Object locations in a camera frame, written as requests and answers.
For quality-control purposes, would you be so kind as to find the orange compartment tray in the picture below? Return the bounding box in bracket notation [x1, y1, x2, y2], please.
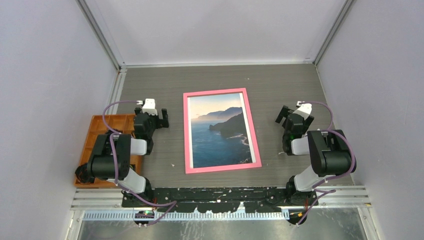
[73, 113, 143, 189]

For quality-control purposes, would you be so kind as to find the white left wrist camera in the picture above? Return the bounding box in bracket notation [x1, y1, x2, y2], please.
[134, 98, 158, 116]

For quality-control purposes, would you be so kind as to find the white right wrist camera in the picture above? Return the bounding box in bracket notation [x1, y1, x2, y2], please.
[293, 101, 312, 120]

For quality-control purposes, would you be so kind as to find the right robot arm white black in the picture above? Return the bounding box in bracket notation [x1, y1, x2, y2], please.
[275, 103, 356, 205]

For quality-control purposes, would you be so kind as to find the landscape photo print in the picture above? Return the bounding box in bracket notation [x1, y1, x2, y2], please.
[187, 92, 258, 169]

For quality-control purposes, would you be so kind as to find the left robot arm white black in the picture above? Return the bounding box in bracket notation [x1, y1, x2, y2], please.
[86, 107, 169, 207]

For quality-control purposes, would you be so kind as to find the aluminium rail front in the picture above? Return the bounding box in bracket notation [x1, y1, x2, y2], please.
[70, 185, 372, 210]

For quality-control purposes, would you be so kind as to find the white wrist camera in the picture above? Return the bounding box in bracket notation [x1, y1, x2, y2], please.
[134, 98, 158, 116]
[293, 101, 312, 120]

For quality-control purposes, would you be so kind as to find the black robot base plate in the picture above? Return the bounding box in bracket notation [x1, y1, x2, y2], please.
[121, 187, 319, 214]

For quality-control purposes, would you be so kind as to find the pink wooden picture frame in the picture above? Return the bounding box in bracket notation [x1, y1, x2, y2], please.
[182, 87, 263, 175]

